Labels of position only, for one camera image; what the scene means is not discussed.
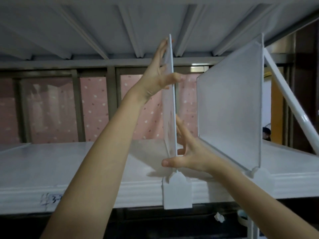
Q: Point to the person's left hand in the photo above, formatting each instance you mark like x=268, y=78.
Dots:
x=154, y=77

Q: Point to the person's right hand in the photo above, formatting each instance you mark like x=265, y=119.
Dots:
x=199, y=156

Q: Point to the white divider clip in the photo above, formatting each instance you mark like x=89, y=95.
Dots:
x=177, y=194

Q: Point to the white metal shelving rack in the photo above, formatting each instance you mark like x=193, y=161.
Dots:
x=62, y=166

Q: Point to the person's right forearm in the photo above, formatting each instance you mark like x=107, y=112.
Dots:
x=261, y=209

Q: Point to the person's left forearm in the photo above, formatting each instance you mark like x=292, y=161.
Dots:
x=94, y=171

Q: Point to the crumpled white tissue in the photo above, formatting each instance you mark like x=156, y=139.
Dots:
x=218, y=217

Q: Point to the pink dotted curtain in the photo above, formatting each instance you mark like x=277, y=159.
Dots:
x=94, y=109

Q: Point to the small round roll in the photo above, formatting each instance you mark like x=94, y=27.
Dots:
x=243, y=216

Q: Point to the light wooden wardrobe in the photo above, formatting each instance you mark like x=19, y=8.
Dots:
x=276, y=111

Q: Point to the metal window frame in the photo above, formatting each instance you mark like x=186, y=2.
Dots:
x=112, y=97

